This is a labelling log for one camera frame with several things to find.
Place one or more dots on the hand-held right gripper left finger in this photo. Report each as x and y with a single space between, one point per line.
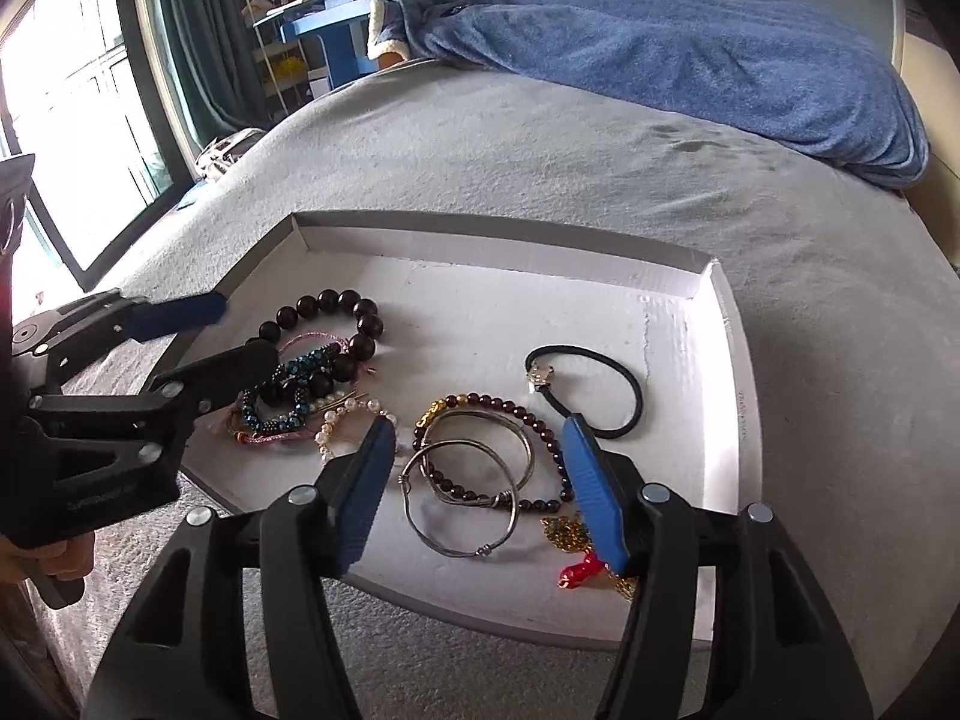
367 495

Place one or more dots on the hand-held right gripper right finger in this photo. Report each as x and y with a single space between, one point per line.
592 495

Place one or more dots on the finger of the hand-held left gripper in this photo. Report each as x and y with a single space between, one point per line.
180 313
232 371

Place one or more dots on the silver bangle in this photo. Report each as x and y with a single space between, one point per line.
504 499
484 551

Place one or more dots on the white cardboard tray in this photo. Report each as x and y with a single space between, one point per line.
487 300

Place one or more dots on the person's left hand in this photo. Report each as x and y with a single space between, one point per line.
64 559

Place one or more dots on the white bag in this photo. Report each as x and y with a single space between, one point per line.
225 150

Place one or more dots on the black framed glass door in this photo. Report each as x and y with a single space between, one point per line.
75 90

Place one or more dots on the teal curtain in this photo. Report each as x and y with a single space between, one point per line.
202 52

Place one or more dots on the blue desk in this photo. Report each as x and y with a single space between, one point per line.
345 52

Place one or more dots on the white trolley shelf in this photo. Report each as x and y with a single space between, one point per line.
255 11

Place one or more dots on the grey bed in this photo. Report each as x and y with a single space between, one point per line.
525 150

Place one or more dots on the blue fleece blanket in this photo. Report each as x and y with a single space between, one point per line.
675 52

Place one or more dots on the beige wardrobe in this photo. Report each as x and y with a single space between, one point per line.
930 60

